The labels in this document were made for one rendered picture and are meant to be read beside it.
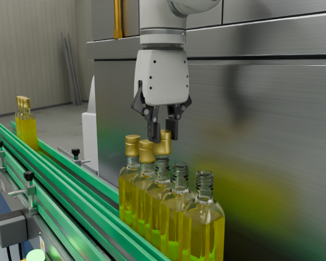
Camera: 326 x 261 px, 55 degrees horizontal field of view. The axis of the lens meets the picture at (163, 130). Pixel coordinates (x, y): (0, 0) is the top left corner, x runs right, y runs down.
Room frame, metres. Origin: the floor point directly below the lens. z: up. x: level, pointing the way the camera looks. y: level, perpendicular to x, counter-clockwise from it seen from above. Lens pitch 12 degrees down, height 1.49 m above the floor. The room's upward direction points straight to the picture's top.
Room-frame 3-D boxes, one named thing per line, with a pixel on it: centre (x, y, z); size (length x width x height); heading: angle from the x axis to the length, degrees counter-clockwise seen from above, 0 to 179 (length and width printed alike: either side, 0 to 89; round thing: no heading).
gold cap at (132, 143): (0.69, 0.07, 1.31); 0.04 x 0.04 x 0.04
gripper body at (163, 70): (0.59, 0.00, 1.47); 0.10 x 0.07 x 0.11; 126
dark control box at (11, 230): (0.93, 0.50, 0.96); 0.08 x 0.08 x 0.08; 37
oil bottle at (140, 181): (0.64, 0.03, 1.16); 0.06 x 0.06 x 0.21; 36
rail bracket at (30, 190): (0.86, 0.41, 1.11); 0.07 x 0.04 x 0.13; 127
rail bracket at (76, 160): (1.13, 0.31, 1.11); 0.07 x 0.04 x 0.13; 127
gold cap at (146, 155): (0.64, 0.03, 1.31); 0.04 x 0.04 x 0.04
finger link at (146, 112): (0.57, 0.03, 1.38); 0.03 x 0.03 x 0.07; 36
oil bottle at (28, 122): (1.44, 0.63, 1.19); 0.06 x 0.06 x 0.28; 37
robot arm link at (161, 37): (0.59, 0.00, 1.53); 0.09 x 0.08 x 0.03; 126
